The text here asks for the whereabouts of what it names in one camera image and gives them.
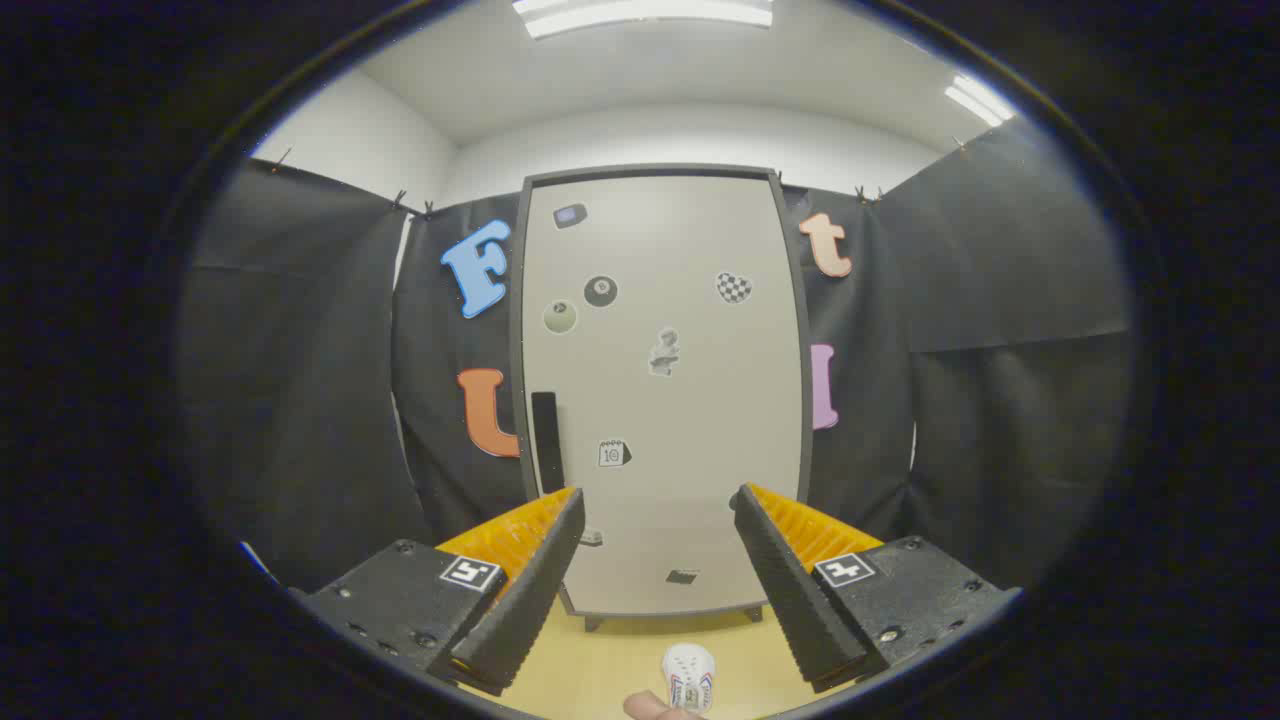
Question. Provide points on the white shoe cabinet door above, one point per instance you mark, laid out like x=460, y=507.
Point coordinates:
x=680, y=420

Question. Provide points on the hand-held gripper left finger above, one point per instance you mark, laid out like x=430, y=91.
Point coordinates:
x=530, y=600

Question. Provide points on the grey shoe cabinet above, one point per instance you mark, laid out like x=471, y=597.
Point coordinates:
x=806, y=400

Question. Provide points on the white sneaker shoe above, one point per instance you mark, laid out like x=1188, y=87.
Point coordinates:
x=688, y=680

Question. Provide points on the black backdrop cloth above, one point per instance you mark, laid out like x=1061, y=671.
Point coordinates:
x=300, y=400

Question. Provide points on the small ceiling light panel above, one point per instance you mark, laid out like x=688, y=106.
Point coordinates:
x=975, y=100

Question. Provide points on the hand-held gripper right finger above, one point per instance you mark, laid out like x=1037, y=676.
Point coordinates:
x=790, y=590

